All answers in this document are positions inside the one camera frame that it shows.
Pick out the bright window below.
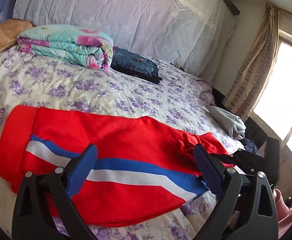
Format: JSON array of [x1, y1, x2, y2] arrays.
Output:
[[253, 30, 292, 152]]

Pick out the grey folded garment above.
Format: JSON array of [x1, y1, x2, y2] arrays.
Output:
[[208, 106, 246, 140]]

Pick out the folded teal floral blanket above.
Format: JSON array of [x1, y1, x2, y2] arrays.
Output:
[[17, 24, 113, 71]]

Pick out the beige checked curtain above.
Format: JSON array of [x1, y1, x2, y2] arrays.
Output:
[[222, 3, 279, 121]]

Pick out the white lace covered headboard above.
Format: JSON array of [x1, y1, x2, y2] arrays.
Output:
[[13, 0, 237, 81]]

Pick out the folded dark denim jeans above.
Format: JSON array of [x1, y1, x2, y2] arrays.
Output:
[[111, 46, 162, 85]]

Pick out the red pants with blue stripe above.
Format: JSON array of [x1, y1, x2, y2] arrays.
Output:
[[0, 105, 226, 227]]

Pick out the dark navy garment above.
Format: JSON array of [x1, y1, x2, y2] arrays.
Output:
[[240, 137, 264, 156]]

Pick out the purple floral bedspread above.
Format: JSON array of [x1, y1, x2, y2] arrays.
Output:
[[0, 47, 242, 237]]

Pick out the brown orange pillow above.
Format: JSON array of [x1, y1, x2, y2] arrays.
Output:
[[0, 19, 36, 51]]

